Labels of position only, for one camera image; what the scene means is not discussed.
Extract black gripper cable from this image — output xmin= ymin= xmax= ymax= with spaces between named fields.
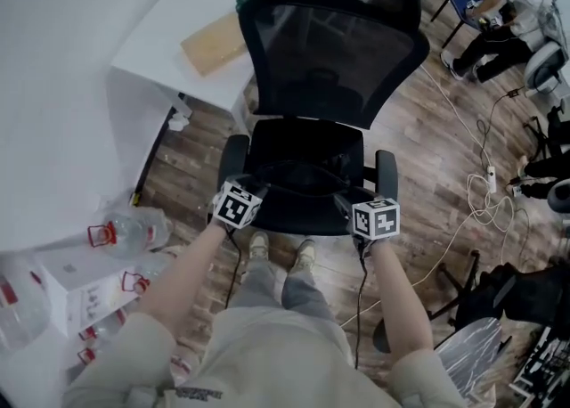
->
xmin=224 ymin=226 xmax=245 ymax=310
xmin=353 ymin=240 xmax=371 ymax=371

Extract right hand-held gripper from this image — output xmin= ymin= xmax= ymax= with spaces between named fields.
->
xmin=332 ymin=189 xmax=402 ymax=241

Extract thin black floor cable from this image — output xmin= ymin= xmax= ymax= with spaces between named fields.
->
xmin=476 ymin=86 xmax=527 ymax=163

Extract grey oval bag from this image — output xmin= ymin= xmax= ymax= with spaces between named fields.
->
xmin=522 ymin=35 xmax=570 ymax=96

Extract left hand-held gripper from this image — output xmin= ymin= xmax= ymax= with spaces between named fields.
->
xmin=211 ymin=173 xmax=270 ymax=231

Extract black swivel chair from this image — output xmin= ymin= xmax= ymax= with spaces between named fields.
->
xmin=426 ymin=249 xmax=570 ymax=346

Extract black marble round table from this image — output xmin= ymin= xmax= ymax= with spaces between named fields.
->
xmin=433 ymin=316 xmax=505 ymax=408

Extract clear bottle with red handle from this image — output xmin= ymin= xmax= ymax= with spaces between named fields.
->
xmin=77 ymin=306 xmax=131 ymax=368
xmin=86 ymin=207 xmax=174 ymax=261
xmin=121 ymin=269 xmax=179 ymax=306

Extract white desk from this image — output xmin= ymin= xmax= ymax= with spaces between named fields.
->
xmin=108 ymin=0 xmax=260 ymax=132

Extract person's left beige shoe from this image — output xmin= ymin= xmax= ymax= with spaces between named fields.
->
xmin=248 ymin=231 xmax=271 ymax=264

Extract person's right beige shoe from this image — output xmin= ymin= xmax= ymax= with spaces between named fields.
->
xmin=289 ymin=238 xmax=317 ymax=274

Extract person's beige shirt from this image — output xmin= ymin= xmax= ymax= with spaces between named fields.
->
xmin=61 ymin=306 xmax=469 ymax=408

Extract crumpled white paper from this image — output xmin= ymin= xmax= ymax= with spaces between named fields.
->
xmin=168 ymin=110 xmax=191 ymax=132

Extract person's grey trousers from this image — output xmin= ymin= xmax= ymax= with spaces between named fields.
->
xmin=221 ymin=257 xmax=340 ymax=323

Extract person's right forearm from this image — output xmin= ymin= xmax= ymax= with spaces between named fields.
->
xmin=366 ymin=236 xmax=436 ymax=355

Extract person's left forearm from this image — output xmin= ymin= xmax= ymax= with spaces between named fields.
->
xmin=141 ymin=220 xmax=233 ymax=323

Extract black mesh office chair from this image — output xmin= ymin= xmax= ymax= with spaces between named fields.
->
xmin=216 ymin=0 xmax=432 ymax=238

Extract white cardboard box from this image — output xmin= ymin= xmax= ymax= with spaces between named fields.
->
xmin=41 ymin=244 xmax=149 ymax=341

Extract tan flat cardboard box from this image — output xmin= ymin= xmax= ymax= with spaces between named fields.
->
xmin=179 ymin=11 xmax=248 ymax=78

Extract person's beige shoe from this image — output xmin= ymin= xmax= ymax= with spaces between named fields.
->
xmin=248 ymin=231 xmax=271 ymax=264
xmin=289 ymin=238 xmax=317 ymax=274

